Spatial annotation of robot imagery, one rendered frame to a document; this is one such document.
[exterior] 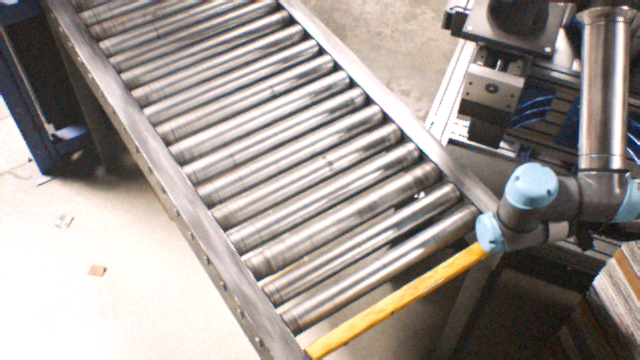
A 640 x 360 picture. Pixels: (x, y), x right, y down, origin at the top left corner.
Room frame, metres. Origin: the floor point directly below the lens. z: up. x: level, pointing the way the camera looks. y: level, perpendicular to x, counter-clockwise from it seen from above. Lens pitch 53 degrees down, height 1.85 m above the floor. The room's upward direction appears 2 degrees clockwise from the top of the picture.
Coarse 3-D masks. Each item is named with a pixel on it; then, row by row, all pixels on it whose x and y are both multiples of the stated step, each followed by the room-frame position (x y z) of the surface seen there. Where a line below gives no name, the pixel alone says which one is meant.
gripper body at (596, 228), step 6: (570, 222) 0.66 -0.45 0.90; (576, 222) 0.66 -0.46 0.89; (582, 222) 0.68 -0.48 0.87; (588, 222) 0.68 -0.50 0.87; (594, 222) 0.68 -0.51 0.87; (600, 222) 0.67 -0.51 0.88; (612, 222) 0.68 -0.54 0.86; (618, 222) 0.69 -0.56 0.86; (570, 228) 0.65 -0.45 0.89; (576, 228) 0.65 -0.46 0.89; (588, 228) 0.68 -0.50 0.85; (594, 228) 0.67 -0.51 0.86; (600, 228) 0.66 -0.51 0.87; (606, 228) 0.67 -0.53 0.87; (612, 228) 0.67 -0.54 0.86; (570, 234) 0.65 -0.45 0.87; (594, 234) 0.67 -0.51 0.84; (600, 234) 0.67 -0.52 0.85
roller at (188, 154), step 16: (320, 80) 1.09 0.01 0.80; (336, 80) 1.09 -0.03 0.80; (288, 96) 1.03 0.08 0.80; (304, 96) 1.04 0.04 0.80; (320, 96) 1.05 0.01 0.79; (256, 112) 0.98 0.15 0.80; (272, 112) 0.99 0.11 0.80; (288, 112) 1.00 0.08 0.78; (224, 128) 0.93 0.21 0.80; (240, 128) 0.94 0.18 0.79; (256, 128) 0.95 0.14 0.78; (176, 144) 0.88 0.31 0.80; (192, 144) 0.88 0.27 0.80; (208, 144) 0.89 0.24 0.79; (224, 144) 0.91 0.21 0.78; (176, 160) 0.85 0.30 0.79; (192, 160) 0.86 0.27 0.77
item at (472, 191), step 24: (288, 0) 1.38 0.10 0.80; (312, 24) 1.28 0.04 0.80; (336, 48) 1.20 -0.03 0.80; (360, 72) 1.12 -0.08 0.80; (384, 96) 1.05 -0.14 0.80; (384, 120) 1.00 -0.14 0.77; (408, 120) 0.98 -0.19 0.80; (432, 144) 0.91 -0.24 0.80; (456, 168) 0.85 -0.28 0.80; (480, 192) 0.79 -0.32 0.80
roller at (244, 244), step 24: (408, 144) 0.91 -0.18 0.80; (360, 168) 0.84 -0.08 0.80; (384, 168) 0.84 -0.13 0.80; (408, 168) 0.87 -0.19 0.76; (312, 192) 0.77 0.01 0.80; (336, 192) 0.78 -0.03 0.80; (360, 192) 0.80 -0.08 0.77; (264, 216) 0.71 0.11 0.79; (288, 216) 0.71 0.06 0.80; (312, 216) 0.73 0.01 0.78; (240, 240) 0.65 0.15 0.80; (264, 240) 0.66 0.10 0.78
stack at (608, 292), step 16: (608, 272) 0.75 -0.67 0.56; (592, 288) 0.76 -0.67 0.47; (608, 288) 0.73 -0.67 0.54; (624, 288) 0.70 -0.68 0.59; (592, 304) 0.74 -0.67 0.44; (608, 304) 0.70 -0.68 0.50; (624, 304) 0.68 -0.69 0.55; (576, 320) 0.75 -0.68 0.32; (608, 320) 0.68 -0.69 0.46; (624, 320) 0.65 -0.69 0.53; (560, 336) 0.75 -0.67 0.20; (576, 336) 0.72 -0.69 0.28; (592, 336) 0.69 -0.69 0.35; (608, 336) 0.65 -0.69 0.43; (624, 336) 0.63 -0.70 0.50; (544, 352) 0.76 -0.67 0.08; (576, 352) 0.69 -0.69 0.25; (592, 352) 0.66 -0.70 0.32; (624, 352) 0.60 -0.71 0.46
